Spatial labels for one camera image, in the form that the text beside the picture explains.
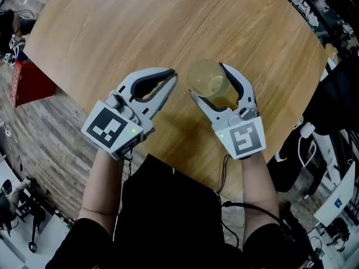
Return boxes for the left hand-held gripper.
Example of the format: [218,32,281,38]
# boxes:
[81,67,179,161]

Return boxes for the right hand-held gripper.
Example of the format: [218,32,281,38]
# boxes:
[189,63,267,161]

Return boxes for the clear yellowish plastic cup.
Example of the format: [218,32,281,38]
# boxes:
[186,59,240,109]

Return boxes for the person's right forearm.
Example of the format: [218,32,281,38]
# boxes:
[240,152,280,246]

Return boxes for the person's left forearm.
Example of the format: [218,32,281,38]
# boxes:
[77,149,125,227]

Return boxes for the black office chair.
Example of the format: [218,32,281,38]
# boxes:
[266,57,359,193]

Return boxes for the red box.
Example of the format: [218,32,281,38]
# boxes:
[8,59,57,108]

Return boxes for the person's black clothing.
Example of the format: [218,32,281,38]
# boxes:
[44,152,317,269]

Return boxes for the white desk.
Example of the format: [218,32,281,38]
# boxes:
[313,161,356,227]

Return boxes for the thin dark gripper wires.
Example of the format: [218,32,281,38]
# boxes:
[216,154,230,193]

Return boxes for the white charger with cable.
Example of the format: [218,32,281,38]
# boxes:
[296,121,317,168]

